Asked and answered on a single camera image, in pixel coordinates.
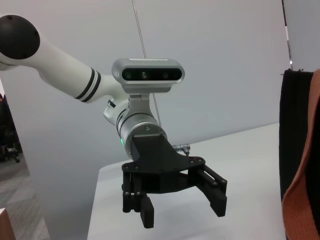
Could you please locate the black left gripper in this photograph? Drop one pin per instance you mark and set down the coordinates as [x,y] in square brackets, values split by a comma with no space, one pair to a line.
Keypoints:
[157,165]

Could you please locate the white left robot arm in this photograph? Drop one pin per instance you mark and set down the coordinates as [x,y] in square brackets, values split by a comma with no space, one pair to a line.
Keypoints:
[62,65]

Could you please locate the thin grey vertical rod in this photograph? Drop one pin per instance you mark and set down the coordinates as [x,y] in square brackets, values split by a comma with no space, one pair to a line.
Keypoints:
[145,55]

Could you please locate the brown wooden board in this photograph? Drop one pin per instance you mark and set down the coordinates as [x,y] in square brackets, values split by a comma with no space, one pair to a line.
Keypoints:
[6,225]

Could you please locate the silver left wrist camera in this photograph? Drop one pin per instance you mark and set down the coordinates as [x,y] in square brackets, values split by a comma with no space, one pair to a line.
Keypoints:
[150,75]

